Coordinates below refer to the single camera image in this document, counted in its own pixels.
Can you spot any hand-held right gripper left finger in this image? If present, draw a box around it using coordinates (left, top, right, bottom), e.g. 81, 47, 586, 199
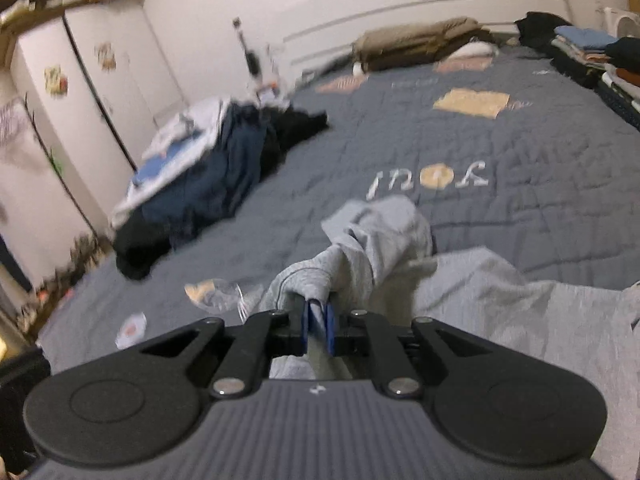
140, 299, 309, 402

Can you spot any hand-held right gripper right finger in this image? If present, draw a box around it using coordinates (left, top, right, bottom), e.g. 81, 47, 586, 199
322, 304, 502, 402

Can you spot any grey shirt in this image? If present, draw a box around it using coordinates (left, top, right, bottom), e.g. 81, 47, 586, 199
260, 195, 640, 480

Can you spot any stack of folded clothes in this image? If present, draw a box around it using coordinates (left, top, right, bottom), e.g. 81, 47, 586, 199
550, 25, 640, 131

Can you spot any navy blue garment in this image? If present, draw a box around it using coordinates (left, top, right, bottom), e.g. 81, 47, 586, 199
140, 105, 281, 251

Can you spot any black garment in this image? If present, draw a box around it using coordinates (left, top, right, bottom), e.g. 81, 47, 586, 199
260, 107, 328, 171
114, 207, 176, 281
515, 11, 573, 48

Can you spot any mottled brown object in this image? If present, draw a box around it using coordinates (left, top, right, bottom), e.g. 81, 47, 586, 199
67, 234, 111, 273

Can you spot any grey quilted blanket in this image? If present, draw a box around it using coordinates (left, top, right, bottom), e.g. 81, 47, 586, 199
37, 42, 640, 376

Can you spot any selfie stick stand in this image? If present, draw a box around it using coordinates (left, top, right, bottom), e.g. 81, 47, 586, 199
232, 17, 266, 91

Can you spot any khaki pillow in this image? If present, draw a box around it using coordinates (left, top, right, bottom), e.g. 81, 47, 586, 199
352, 17, 493, 73

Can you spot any white wardrobe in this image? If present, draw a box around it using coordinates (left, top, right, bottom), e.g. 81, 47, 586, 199
0, 5, 183, 286

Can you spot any white pillow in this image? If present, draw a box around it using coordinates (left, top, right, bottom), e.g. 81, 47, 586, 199
447, 40, 501, 61

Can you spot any white headboard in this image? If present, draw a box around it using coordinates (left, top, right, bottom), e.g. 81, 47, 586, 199
282, 0, 573, 66

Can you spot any animal sticker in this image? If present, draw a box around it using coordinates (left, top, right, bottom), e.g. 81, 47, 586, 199
44, 65, 68, 96
95, 42, 117, 71

